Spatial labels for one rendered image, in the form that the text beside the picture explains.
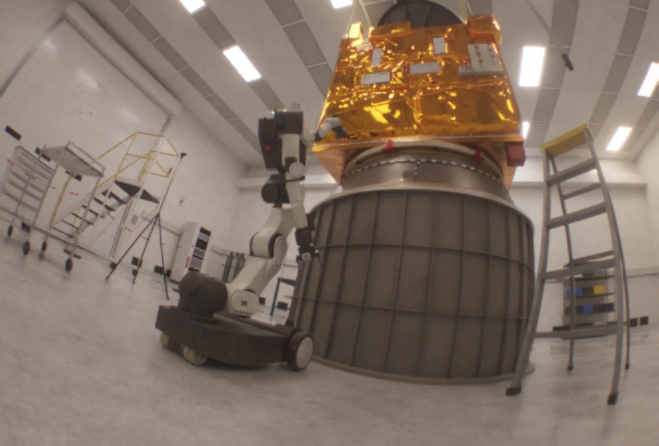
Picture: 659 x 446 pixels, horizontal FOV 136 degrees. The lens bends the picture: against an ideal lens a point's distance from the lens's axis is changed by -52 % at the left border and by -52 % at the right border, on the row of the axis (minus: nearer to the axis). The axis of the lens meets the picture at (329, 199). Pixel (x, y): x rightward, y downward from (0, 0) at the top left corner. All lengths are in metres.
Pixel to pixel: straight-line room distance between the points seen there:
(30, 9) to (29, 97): 2.42
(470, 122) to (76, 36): 8.74
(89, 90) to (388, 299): 8.06
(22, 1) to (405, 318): 9.58
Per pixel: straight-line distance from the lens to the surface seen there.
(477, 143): 2.42
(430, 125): 2.46
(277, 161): 1.56
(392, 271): 1.66
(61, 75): 8.26
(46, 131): 7.84
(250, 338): 1.14
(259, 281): 1.39
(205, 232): 8.98
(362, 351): 1.68
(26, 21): 8.82
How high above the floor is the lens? 0.33
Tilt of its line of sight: 23 degrees up
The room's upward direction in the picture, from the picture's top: 11 degrees clockwise
